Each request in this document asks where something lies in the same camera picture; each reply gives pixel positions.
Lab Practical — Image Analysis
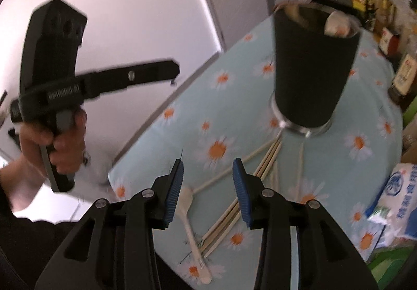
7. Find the black metal utensil cup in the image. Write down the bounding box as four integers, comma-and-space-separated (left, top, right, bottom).
272, 3, 362, 139

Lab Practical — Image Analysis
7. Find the person's left forearm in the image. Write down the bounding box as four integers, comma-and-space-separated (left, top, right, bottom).
0, 156, 85, 277

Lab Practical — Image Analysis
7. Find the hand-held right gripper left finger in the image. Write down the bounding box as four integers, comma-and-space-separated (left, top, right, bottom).
34, 159, 185, 290

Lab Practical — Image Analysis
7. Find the white patterned ceramic spoon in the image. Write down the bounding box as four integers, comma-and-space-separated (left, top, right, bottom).
324, 11, 351, 38

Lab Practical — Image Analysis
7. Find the green plastic bag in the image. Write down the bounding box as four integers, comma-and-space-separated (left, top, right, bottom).
366, 244, 414, 290

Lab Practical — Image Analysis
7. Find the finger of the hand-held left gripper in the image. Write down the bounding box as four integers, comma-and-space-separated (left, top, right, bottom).
75, 60, 181, 98

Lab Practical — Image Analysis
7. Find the yellow cooking oil bottle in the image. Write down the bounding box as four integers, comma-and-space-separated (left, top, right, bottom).
375, 0, 398, 33

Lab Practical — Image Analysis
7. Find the light blue daisy tablecloth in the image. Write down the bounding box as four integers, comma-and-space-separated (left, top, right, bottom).
107, 13, 406, 286

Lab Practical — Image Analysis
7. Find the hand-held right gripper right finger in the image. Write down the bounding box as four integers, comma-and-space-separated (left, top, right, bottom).
232, 158, 380, 290

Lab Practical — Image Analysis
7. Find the brown sauce bottle white label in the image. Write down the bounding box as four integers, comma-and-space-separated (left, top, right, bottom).
388, 52, 417, 106

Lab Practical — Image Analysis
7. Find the person's left hand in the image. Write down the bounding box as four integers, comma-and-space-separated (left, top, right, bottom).
18, 107, 88, 186

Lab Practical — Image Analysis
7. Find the dark bottle red label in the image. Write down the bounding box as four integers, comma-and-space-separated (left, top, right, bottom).
378, 27, 401, 56

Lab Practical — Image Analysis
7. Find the white plastic spoon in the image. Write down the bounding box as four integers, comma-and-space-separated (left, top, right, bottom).
176, 187, 212, 285

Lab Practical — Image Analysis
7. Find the grey door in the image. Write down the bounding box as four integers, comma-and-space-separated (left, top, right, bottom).
187, 0, 298, 52

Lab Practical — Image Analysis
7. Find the white salt bag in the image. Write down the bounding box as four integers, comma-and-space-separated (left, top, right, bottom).
365, 163, 417, 228

